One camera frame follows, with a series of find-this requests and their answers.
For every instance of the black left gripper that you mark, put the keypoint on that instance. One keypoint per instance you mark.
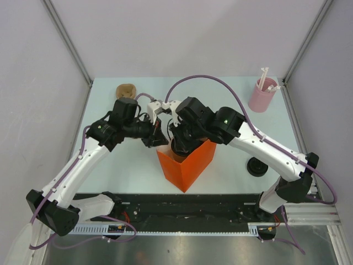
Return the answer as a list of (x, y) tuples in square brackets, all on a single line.
[(155, 137)]

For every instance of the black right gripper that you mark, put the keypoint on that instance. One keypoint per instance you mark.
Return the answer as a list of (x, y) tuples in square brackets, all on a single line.
[(181, 144)]

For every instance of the brown pulp cup carrier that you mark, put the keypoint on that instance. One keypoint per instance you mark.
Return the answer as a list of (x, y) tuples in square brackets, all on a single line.
[(127, 90)]

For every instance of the brown paper cup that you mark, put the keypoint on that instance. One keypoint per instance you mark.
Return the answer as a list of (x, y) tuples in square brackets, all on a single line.
[(179, 157)]

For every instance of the orange paper bag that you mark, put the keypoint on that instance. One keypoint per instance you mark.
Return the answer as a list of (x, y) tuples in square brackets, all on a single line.
[(183, 175)]

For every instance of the stack of black lids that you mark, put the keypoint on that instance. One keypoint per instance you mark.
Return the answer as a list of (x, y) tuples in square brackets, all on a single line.
[(256, 168)]

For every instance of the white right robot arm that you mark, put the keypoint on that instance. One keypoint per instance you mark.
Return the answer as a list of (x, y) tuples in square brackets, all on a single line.
[(295, 169)]

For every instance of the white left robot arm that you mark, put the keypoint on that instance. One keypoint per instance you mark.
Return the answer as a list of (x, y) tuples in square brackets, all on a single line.
[(54, 204)]

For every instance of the pink cylindrical holder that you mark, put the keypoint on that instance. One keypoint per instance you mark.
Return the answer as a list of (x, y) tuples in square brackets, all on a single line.
[(260, 100)]

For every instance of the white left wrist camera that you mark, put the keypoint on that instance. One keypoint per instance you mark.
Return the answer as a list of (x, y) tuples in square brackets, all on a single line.
[(154, 109)]

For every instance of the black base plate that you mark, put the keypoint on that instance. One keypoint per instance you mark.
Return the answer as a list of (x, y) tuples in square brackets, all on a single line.
[(238, 207)]

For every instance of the white cable duct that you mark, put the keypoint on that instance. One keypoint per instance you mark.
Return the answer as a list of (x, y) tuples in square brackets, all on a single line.
[(211, 228)]

